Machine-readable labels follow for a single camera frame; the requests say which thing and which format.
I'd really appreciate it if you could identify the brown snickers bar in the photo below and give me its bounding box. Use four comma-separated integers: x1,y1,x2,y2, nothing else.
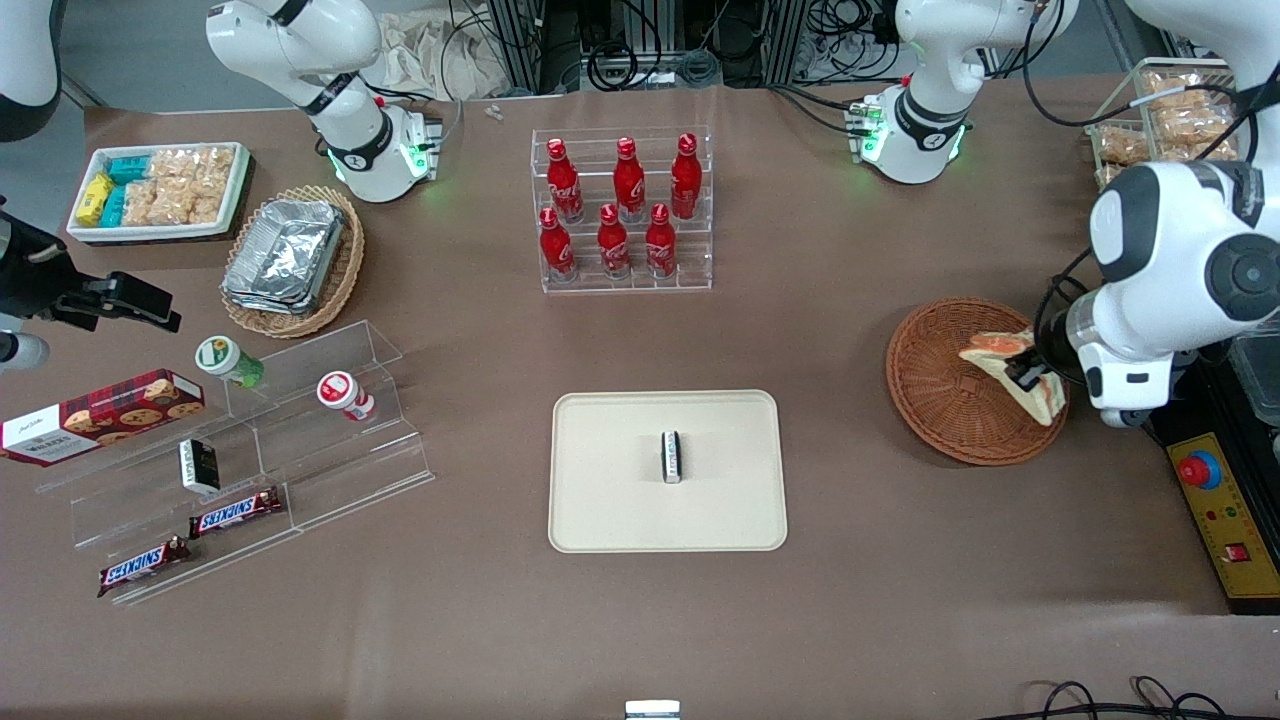
187,486,284,540
96,536,192,599

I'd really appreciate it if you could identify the green drink bottle white lid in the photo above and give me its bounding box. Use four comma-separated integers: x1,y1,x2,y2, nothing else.
194,335,267,390

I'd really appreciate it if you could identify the clear bag of pastries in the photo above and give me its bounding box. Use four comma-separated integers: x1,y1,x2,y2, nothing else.
1142,68,1239,163
1093,124,1151,169

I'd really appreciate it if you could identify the beige rectangular tray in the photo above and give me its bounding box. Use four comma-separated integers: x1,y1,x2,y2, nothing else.
548,389,788,554

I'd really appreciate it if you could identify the red white drink bottle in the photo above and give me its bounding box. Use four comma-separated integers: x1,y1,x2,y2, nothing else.
316,370,377,423

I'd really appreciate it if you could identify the beige cloth bag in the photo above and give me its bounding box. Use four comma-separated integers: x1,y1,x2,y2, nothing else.
368,10,513,102

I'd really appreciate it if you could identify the yellow black control box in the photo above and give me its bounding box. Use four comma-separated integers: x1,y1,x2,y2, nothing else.
1148,375,1280,616

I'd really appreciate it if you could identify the clear acrylic stepped shelf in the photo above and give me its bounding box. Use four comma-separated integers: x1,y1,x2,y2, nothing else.
35,320,437,607

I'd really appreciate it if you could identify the oval brown wicker basket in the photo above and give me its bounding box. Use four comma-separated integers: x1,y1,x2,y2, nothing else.
220,185,366,340

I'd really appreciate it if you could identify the round brown wicker basket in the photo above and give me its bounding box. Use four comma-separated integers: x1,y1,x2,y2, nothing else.
886,297,1069,467

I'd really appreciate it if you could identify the coiled black cable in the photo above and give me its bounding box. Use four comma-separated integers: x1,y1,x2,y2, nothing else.
584,38,643,93

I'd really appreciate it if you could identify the white rectangular bin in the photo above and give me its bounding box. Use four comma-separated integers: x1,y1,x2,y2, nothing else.
67,142,251,244

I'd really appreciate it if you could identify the yellow snack packet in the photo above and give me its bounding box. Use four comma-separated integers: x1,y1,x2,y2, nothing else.
77,171,114,227

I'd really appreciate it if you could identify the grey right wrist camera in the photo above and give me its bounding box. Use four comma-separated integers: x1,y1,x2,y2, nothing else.
0,333,50,374

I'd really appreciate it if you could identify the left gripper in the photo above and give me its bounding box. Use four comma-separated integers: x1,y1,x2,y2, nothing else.
1007,292,1101,397

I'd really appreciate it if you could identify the triangular sandwich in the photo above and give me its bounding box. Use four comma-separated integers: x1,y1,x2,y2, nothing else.
958,330,1069,428

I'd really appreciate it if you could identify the aluminium foil tray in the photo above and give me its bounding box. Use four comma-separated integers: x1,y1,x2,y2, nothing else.
222,198,347,317

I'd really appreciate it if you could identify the red tartan cookie box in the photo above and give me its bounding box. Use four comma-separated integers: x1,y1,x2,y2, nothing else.
0,368,207,468

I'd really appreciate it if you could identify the clear bag of crackers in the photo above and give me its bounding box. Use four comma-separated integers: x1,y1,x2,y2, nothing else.
124,180,227,228
148,147,237,193

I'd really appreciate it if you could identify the clear acrylic bottle rack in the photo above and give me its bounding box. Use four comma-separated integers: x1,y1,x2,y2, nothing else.
530,126,714,294

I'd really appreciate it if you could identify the black floor cable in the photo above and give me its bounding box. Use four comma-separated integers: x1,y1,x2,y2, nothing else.
985,676,1280,720

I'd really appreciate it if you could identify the clear plastic container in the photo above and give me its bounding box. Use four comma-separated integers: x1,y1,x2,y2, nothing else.
1228,333,1280,428

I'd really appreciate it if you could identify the red cola bottle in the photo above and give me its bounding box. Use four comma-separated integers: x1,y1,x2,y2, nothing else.
539,207,577,283
597,203,631,280
645,203,678,280
612,137,646,224
546,138,585,225
670,133,703,221

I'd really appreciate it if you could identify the white wire basket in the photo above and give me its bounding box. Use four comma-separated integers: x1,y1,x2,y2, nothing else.
1088,57,1243,193

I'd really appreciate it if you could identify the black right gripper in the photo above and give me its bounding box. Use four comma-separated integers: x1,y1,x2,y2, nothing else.
0,225,183,334

